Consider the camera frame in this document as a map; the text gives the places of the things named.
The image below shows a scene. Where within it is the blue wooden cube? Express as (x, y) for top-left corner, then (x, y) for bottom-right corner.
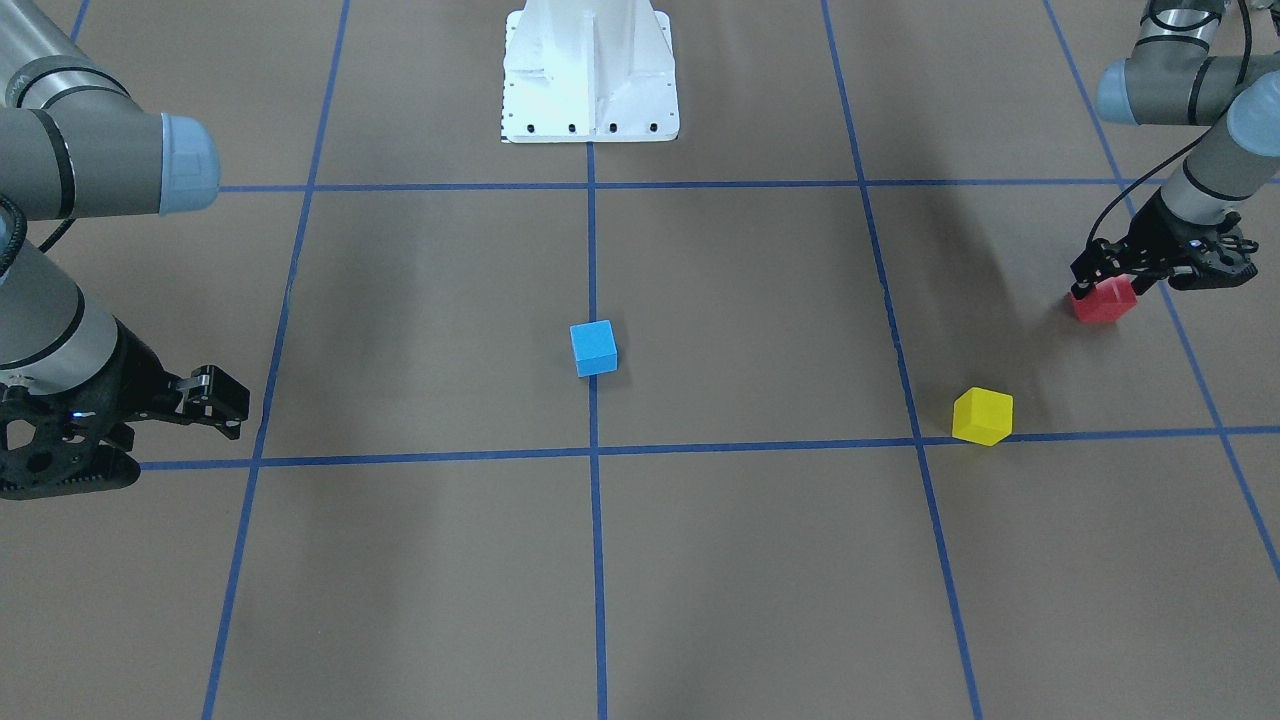
(570, 320), (620, 378)

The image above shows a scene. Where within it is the yellow wooden cube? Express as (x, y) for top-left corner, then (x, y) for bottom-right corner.
(951, 387), (1015, 447)

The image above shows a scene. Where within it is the red wooden cube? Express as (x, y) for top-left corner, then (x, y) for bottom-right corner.
(1068, 275), (1139, 324)

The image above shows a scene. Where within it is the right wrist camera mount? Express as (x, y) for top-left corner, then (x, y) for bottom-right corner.
(1, 386), (141, 501)

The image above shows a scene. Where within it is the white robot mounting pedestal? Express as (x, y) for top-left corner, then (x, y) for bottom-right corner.
(500, 1), (681, 143)

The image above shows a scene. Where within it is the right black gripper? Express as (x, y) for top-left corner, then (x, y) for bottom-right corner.
(60, 322), (251, 441)

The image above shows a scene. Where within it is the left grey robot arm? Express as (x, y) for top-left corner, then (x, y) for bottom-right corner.
(1070, 1), (1279, 302)

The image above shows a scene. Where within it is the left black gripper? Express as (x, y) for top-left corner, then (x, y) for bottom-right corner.
(1070, 190), (1211, 299)

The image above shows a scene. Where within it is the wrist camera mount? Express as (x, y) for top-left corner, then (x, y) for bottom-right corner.
(1, 386), (141, 501)
(1167, 228), (1260, 291)

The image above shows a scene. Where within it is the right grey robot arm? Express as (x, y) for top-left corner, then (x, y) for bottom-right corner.
(3, 1), (250, 439)

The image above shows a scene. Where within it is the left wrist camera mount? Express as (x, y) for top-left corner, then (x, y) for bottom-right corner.
(1167, 228), (1260, 291)

